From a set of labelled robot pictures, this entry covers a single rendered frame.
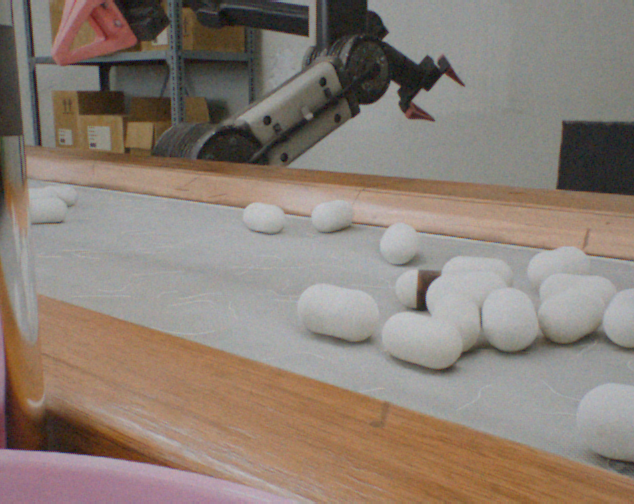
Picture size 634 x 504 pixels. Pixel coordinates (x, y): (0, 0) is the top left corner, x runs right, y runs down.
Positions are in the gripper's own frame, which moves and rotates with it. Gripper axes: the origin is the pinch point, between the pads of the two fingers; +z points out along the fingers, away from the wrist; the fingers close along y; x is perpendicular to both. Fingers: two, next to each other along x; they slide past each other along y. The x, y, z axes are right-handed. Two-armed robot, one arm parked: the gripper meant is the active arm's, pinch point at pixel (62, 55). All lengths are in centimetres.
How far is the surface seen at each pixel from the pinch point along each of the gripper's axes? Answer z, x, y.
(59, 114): -110, 110, -259
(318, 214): 7.8, 8.4, 32.5
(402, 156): -134, 144, -92
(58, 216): 15.9, 3.1, 15.0
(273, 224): 10.2, 7.2, 30.6
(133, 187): 4.8, 12.2, 4.6
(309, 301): 21, -3, 47
